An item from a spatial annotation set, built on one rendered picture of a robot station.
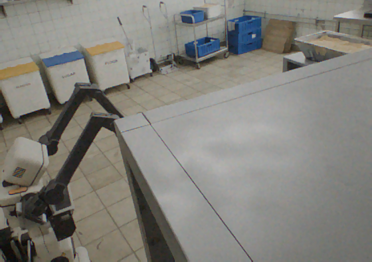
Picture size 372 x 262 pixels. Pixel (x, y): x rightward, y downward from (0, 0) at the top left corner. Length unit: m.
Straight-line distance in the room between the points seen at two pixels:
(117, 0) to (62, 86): 1.75
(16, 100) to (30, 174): 3.49
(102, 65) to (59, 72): 0.64
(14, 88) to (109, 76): 1.34
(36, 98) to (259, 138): 4.87
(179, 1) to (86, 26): 1.80
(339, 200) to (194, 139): 0.12
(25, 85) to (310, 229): 4.87
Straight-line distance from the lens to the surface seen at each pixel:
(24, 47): 5.56
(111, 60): 5.21
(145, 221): 0.37
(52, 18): 5.57
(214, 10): 6.06
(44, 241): 1.84
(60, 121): 1.81
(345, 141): 0.27
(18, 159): 1.57
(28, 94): 5.04
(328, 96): 0.35
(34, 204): 1.52
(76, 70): 5.08
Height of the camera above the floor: 1.96
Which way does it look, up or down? 28 degrees down
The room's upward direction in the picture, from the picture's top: 7 degrees counter-clockwise
